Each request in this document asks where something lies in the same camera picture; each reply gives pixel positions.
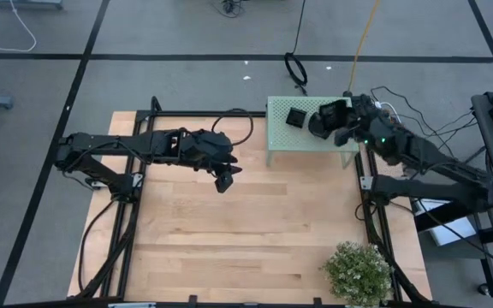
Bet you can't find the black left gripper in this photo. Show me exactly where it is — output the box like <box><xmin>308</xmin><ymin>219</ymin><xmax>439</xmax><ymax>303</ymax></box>
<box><xmin>173</xmin><ymin>127</ymin><xmax>243</xmax><ymax>185</ymax></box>

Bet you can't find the white power cable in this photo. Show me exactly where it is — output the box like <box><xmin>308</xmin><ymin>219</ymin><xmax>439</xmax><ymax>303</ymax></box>
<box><xmin>374</xmin><ymin>101</ymin><xmax>403</xmax><ymax>125</ymax></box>

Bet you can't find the potted plant with white flowers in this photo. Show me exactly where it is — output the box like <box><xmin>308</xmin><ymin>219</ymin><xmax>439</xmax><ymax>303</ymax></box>
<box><xmin>320</xmin><ymin>240</ymin><xmax>395</xmax><ymax>308</ymax></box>

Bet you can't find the yellow hanging cable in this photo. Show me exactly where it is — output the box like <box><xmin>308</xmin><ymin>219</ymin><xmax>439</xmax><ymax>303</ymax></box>
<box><xmin>347</xmin><ymin>0</ymin><xmax>381</xmax><ymax>96</ymax></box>

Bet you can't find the black desk beam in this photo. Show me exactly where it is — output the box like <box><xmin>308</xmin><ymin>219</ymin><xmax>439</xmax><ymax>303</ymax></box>
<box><xmin>413</xmin><ymin>200</ymin><xmax>493</xmax><ymax>234</ymax></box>

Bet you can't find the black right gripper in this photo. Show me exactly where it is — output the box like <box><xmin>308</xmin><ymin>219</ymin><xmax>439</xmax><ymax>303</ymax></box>
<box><xmin>334</xmin><ymin>94</ymin><xmax>387</xmax><ymax>148</ymax></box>

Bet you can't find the black small square mini plate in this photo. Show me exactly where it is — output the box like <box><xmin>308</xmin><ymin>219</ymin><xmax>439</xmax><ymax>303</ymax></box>
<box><xmin>285</xmin><ymin>107</ymin><xmax>309</xmax><ymax>129</ymax></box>

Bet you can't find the black aluminium table frame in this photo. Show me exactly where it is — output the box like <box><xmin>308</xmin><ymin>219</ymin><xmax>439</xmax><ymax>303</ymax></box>
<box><xmin>74</xmin><ymin>96</ymin><xmax>434</xmax><ymax>308</ymax></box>

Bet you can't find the white box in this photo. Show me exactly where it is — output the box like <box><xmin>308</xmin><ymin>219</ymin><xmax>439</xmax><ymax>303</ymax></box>
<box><xmin>415</xmin><ymin>198</ymin><xmax>478</xmax><ymax>247</ymax></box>

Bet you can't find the black hanging cable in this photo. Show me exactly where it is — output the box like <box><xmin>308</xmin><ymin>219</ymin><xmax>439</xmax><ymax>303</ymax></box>
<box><xmin>283</xmin><ymin>0</ymin><xmax>310</xmax><ymax>96</ymax></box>

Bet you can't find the grey cart base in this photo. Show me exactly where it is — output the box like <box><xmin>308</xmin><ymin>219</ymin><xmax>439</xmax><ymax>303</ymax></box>
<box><xmin>0</xmin><ymin>0</ymin><xmax>65</xmax><ymax>10</ymax></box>

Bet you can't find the black floor cable bundle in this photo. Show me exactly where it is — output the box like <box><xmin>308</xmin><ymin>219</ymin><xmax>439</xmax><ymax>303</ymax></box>
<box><xmin>210</xmin><ymin>0</ymin><xmax>247</xmax><ymax>19</ymax></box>

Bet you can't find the pale green perforated metal shelf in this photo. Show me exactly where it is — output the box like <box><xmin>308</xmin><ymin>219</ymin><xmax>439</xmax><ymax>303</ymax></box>
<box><xmin>265</xmin><ymin>96</ymin><xmax>361</xmax><ymax>169</ymax></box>

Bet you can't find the white label plate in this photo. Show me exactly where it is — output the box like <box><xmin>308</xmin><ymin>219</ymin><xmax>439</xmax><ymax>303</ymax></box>
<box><xmin>107</xmin><ymin>301</ymin><xmax>157</xmax><ymax>308</ymax></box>

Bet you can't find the black deep square mini plate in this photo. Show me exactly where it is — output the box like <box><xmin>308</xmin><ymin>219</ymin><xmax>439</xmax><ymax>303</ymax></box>
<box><xmin>318</xmin><ymin>99</ymin><xmax>348</xmax><ymax>129</ymax></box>

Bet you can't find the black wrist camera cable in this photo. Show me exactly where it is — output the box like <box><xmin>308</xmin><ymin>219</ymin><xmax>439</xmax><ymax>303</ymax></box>
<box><xmin>210</xmin><ymin>108</ymin><xmax>255</xmax><ymax>147</ymax></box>

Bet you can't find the black wavy square mini plate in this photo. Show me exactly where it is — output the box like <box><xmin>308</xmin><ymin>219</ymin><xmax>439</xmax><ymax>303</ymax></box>
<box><xmin>308</xmin><ymin>111</ymin><xmax>334</xmax><ymax>140</ymax></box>

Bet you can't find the white floor cable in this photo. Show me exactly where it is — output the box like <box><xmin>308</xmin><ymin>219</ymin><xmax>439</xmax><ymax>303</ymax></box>
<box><xmin>0</xmin><ymin>0</ymin><xmax>38</xmax><ymax>53</ymax></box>

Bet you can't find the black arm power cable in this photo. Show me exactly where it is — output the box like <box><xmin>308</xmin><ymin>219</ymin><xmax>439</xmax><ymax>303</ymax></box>
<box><xmin>77</xmin><ymin>197</ymin><xmax>119</xmax><ymax>296</ymax></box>

